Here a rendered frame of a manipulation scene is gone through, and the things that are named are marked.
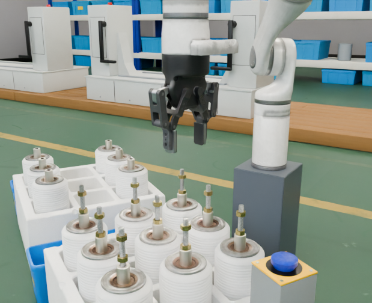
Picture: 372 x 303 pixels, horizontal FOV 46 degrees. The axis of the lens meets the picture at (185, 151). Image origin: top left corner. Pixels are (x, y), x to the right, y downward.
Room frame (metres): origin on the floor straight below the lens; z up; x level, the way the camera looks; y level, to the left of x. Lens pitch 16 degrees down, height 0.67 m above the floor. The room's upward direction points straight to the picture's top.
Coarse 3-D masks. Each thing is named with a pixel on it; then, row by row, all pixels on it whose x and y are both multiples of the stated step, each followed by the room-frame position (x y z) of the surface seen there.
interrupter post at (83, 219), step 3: (78, 213) 0.84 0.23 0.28; (87, 213) 0.84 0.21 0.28; (78, 216) 0.84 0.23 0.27; (81, 216) 0.84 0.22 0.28; (84, 216) 0.84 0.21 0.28; (87, 216) 0.84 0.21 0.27; (81, 219) 0.84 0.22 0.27; (84, 219) 0.84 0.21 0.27; (87, 219) 0.84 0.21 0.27; (81, 222) 0.84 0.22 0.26; (84, 222) 0.84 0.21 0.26; (87, 222) 0.84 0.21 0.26; (81, 225) 0.84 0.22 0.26; (84, 225) 0.84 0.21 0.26; (87, 225) 0.84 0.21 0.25
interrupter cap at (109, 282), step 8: (112, 272) 0.66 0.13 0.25; (136, 272) 0.66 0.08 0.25; (104, 280) 0.64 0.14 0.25; (112, 280) 0.64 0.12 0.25; (136, 280) 0.64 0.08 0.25; (144, 280) 0.64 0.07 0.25; (104, 288) 0.62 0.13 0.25; (112, 288) 0.62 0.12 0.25; (120, 288) 0.62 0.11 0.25; (128, 288) 0.62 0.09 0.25; (136, 288) 0.61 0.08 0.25
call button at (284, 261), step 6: (276, 252) 0.59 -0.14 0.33; (282, 252) 0.59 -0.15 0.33; (288, 252) 0.59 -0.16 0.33; (276, 258) 0.58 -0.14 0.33; (282, 258) 0.58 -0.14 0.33; (288, 258) 0.58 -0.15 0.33; (294, 258) 0.58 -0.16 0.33; (276, 264) 0.57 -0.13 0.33; (282, 264) 0.56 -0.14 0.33; (288, 264) 0.56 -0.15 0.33; (294, 264) 0.56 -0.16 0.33; (282, 270) 0.57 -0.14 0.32; (288, 270) 0.57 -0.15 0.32
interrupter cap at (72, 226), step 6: (72, 222) 0.86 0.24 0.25; (78, 222) 0.86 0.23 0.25; (90, 222) 0.86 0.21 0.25; (96, 222) 0.86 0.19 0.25; (66, 228) 0.83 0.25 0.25; (72, 228) 0.83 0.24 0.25; (78, 228) 0.83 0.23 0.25; (84, 228) 0.83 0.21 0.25; (90, 228) 0.83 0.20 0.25; (96, 228) 0.83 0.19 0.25
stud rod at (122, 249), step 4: (120, 228) 0.64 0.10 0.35; (120, 232) 0.64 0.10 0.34; (120, 244) 0.64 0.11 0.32; (124, 244) 0.64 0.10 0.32; (120, 248) 0.64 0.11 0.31; (124, 248) 0.64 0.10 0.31; (120, 252) 0.64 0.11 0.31; (124, 252) 0.64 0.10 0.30; (120, 256) 0.64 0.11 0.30; (124, 256) 0.64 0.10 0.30; (120, 264) 0.64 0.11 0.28; (124, 264) 0.64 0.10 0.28
